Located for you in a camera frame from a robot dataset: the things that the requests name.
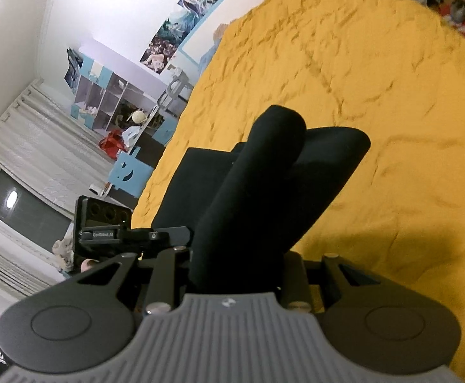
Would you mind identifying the white crumpled cloth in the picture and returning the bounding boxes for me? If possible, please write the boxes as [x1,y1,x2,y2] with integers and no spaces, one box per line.
[52,238,74,270]

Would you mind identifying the white curtain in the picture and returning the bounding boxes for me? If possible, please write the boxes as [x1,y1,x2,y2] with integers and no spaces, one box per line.
[0,79,112,301]

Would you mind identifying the grey metal stool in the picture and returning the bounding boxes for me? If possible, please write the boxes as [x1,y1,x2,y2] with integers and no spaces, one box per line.
[156,63,196,117]

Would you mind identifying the yellow blanket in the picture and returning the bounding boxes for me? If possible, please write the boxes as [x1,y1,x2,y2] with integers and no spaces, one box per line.
[131,0,465,383]

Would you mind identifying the red bag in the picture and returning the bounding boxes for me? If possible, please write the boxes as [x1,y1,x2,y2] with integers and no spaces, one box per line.
[98,129,128,161]

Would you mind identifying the white blue headboard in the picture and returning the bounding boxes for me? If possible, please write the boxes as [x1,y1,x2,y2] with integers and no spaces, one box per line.
[176,0,287,65]

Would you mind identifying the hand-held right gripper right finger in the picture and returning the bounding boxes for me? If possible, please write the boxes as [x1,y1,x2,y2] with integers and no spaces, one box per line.
[280,252,381,312]

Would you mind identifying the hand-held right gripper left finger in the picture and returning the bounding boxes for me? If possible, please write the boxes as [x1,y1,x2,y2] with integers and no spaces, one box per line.
[79,246,192,315]

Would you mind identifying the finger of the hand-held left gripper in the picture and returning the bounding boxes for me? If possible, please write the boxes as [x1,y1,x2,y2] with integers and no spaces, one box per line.
[121,227,191,247]

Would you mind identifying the small dark wall poster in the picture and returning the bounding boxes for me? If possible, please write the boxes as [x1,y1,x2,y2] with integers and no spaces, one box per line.
[65,47,84,89]

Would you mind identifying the blue white shelf unit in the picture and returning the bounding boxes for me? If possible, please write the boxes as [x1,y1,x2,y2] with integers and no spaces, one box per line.
[70,50,177,145]

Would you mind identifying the window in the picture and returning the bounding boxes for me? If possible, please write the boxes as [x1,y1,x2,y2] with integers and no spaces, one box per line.
[0,167,72,245]

